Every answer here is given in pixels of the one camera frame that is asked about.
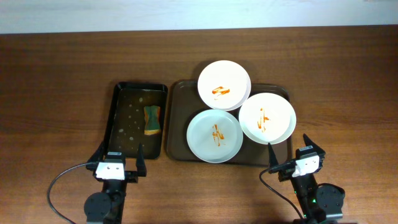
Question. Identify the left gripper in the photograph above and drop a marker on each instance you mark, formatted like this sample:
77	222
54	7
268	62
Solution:
131	178

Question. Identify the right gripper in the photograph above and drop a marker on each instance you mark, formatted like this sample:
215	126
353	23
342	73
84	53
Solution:
286	175

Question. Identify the orange green scrub sponge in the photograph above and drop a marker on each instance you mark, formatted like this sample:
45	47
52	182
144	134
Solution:
151	118

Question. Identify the pale blue plate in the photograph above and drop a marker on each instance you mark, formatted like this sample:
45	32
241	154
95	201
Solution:
214	136

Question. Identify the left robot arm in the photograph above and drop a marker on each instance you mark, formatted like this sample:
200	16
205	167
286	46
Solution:
107	205

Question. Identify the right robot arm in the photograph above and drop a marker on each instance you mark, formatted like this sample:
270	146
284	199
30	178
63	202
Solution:
319	203

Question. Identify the black water tray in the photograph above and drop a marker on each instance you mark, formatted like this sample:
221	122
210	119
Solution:
126	121

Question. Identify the white plate right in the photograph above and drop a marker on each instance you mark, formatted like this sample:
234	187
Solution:
267	118

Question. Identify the white plate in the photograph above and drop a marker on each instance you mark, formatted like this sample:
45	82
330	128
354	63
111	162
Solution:
267	118
224	85

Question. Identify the white plate top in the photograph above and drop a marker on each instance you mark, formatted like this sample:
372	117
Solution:
224	85

